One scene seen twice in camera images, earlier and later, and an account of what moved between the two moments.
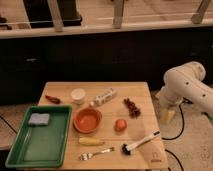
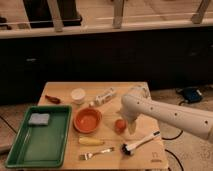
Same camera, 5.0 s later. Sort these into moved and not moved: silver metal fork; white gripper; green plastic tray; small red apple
Moved: white gripper
Not moved: silver metal fork; green plastic tray; small red apple
